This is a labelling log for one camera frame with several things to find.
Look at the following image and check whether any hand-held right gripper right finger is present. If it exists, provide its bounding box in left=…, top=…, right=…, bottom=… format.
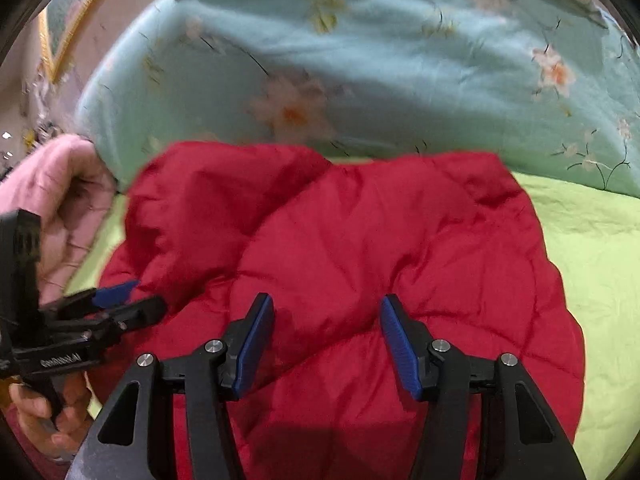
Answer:
left=380, top=294, right=586, bottom=480

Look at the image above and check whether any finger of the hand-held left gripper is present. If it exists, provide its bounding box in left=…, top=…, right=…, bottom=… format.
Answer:
left=65, top=280, right=142, bottom=312
left=95, top=295, right=168, bottom=335

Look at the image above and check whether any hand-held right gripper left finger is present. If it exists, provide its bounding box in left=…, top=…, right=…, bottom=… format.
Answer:
left=75, top=293, right=276, bottom=480

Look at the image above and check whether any red quilted puffer jacket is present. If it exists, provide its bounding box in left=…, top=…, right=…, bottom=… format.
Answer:
left=92, top=140, right=587, bottom=480

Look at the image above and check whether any person's left hand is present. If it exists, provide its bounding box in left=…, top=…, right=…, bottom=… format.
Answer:
left=9, top=374, right=95, bottom=462

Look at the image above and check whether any pink quilt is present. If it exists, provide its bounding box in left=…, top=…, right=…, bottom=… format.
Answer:
left=0, top=134, right=120, bottom=307

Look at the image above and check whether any lime green bed sheet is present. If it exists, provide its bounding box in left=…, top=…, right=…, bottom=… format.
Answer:
left=65, top=157, right=640, bottom=480

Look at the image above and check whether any gold framed picture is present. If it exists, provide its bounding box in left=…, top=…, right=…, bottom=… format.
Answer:
left=37, top=0, right=127, bottom=83

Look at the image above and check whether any teal floral quilt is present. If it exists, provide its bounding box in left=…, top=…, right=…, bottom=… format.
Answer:
left=75, top=0, right=640, bottom=196

